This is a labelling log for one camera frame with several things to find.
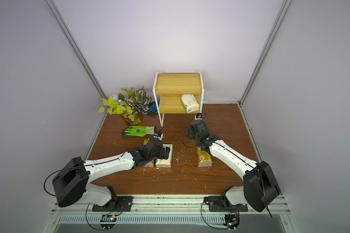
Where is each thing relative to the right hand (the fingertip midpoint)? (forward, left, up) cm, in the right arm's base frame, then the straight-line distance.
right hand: (195, 125), depth 85 cm
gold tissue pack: (-16, -5, -10) cm, 20 cm away
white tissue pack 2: (-18, +17, -12) cm, 28 cm away
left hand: (-11, +17, -9) cm, 22 cm away
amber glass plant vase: (+9, +39, +9) cm, 41 cm away
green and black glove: (+5, +39, -14) cm, 42 cm away
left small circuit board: (-45, +44, -18) cm, 66 cm away
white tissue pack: (+14, +3, +5) cm, 15 cm away
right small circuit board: (-44, -18, -19) cm, 51 cm away
